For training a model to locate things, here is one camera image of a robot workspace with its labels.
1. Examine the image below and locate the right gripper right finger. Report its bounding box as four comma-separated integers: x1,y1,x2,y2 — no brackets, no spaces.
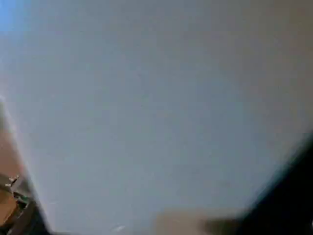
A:
241,133,313,235

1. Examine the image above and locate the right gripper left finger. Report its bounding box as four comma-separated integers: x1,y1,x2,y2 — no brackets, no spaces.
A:
7,200,52,235

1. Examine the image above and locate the white plastic table leg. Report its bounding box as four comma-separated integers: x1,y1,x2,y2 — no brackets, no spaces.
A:
0,0,313,235

